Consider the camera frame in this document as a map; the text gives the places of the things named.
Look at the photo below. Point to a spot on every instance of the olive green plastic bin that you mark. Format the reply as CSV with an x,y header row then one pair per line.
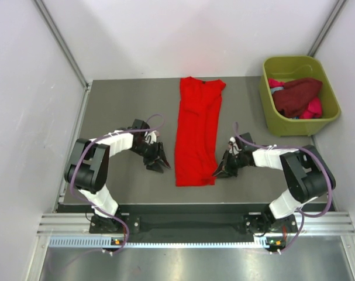
x,y
289,68

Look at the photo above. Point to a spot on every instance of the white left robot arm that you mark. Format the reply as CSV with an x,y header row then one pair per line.
x,y
87,168

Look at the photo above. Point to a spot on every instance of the aluminium frame post right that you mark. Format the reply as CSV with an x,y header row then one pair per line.
x,y
327,26

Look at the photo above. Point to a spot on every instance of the aluminium frame post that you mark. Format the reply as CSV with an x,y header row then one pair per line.
x,y
58,37
327,26

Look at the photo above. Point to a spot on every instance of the aluminium front rail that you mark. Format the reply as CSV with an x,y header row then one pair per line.
x,y
74,230

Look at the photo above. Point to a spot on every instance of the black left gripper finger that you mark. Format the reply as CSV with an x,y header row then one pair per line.
x,y
163,157
155,166

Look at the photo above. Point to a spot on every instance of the pink shirt in bin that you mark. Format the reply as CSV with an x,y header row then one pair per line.
x,y
314,110

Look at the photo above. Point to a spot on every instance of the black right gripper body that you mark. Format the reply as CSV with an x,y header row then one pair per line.
x,y
234,162

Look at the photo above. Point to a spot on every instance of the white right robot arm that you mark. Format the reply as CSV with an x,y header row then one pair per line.
x,y
306,174

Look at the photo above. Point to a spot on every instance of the red t shirt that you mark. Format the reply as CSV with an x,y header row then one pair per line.
x,y
197,127

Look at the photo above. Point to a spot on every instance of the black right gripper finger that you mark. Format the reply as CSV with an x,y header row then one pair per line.
x,y
223,175
222,164

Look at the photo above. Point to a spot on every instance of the maroon shirt in bin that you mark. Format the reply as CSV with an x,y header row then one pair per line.
x,y
296,96

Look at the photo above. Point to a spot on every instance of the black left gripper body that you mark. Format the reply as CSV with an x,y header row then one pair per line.
x,y
149,151

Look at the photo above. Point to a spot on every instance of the aluminium frame post left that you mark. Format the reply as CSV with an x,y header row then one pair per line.
x,y
58,37

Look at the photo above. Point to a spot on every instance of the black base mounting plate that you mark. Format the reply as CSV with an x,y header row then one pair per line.
x,y
199,223

